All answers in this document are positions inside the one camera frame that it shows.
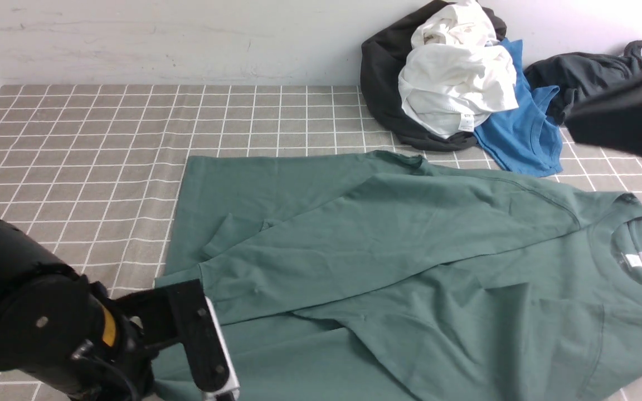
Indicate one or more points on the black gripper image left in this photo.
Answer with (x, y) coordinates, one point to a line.
(110, 364)

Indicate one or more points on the green long sleeve shirt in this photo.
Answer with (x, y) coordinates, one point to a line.
(376, 276)

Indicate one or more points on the grey robot arm on image left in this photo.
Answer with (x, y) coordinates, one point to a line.
(62, 329)

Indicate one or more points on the blue t-shirt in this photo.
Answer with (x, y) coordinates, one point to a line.
(524, 140)

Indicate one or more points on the white crumpled shirt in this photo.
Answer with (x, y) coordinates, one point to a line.
(457, 74)

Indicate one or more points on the dark grey crumpled garment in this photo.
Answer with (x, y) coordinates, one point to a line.
(580, 75)

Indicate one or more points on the grey checkered tablecloth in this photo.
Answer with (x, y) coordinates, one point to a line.
(92, 172)

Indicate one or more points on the black garment in pile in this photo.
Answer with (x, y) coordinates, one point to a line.
(383, 57)

